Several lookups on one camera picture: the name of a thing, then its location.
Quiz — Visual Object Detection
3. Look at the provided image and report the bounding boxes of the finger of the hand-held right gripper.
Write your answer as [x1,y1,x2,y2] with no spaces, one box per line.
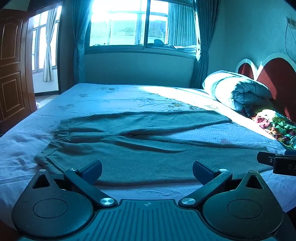
[257,151,277,167]

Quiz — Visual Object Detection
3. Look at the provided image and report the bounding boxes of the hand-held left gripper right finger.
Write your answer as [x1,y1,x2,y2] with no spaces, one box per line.
[178,161,267,208]

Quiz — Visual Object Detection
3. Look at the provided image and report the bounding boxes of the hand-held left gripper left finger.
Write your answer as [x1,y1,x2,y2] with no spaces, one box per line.
[30,160,118,208]

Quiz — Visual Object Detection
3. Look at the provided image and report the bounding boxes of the grey pants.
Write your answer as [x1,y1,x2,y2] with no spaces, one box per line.
[34,110,274,187]

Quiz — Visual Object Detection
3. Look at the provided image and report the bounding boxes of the colourful patterned cloth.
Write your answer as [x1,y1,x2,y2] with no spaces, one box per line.
[251,108,296,150]

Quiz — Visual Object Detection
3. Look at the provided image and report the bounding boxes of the floral bed sheet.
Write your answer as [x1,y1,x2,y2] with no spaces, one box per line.
[0,83,296,224]

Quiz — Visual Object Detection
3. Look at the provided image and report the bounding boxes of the folded pale quilt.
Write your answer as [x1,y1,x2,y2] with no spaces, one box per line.
[202,70,274,114]

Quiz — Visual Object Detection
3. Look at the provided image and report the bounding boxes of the red and white headboard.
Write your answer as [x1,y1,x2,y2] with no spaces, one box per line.
[235,53,296,123]

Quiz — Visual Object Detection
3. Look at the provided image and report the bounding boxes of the dark curtain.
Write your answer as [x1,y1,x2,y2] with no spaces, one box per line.
[70,0,94,85]
[193,0,222,89]

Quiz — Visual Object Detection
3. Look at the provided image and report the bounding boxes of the brown wooden door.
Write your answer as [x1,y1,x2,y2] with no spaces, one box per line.
[0,9,37,135]

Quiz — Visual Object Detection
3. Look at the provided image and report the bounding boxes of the white sheer curtain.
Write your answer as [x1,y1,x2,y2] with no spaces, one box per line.
[42,7,58,82]

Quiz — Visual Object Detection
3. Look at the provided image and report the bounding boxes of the small paned window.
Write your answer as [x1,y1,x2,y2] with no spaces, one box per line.
[31,6,63,73]

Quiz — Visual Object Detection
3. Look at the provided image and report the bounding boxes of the pale pleated curtain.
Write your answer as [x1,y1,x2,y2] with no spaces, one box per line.
[167,2,197,47]

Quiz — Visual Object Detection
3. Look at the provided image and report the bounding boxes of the large sliding window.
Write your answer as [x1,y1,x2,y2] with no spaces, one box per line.
[84,0,201,55]

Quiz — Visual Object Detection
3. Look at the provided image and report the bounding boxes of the thin wall cable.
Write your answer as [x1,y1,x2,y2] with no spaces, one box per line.
[284,17,296,59]

